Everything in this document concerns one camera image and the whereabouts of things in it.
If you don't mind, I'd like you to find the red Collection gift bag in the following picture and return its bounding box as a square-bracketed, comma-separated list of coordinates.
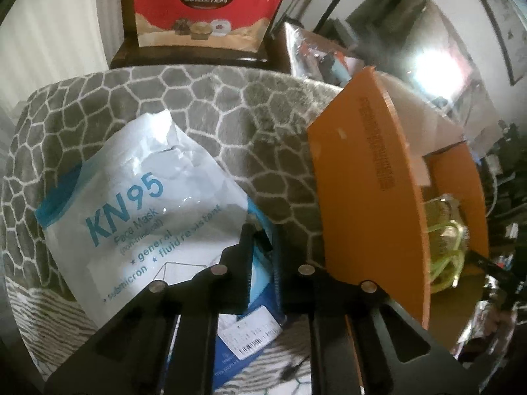
[119, 0, 293, 52]

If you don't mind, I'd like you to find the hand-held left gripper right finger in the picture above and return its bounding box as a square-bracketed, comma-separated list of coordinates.
[272, 223, 479, 395]

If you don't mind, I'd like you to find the grey cobble-pattern blanket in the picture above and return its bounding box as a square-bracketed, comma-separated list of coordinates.
[0, 66, 350, 395]

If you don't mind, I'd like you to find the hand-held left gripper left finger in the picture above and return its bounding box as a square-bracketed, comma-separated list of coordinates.
[43, 223, 255, 395]

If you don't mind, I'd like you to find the blue packet with white label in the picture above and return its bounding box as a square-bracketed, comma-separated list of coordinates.
[212, 208, 288, 389]

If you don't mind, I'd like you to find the yellow-green cable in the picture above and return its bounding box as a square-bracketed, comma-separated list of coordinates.
[426, 197, 472, 294]

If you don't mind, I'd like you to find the glossy dark screen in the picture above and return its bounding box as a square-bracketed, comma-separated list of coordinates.
[346, 0, 499, 124]

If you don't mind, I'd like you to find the dark wooden shelf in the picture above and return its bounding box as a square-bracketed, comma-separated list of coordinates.
[109, 37, 289, 70]

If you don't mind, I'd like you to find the orange cardboard box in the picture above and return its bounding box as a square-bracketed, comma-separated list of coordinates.
[307, 66, 490, 395]

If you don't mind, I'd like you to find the white face mask packet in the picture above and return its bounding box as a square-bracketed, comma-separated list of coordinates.
[35, 109, 250, 326]

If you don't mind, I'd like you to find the light blue tube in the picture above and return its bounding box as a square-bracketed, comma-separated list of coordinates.
[329, 55, 351, 86]

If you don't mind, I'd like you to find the framed ink painting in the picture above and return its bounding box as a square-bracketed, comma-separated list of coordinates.
[465, 0, 520, 87]

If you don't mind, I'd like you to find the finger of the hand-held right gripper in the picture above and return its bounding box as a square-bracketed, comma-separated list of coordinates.
[465, 249, 523, 297]

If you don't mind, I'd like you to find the thin black cable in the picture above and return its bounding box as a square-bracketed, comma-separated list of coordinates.
[280, 354, 311, 381]

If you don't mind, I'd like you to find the foil-lined cardboard box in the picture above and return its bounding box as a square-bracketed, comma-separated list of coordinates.
[284, 20, 371, 90]

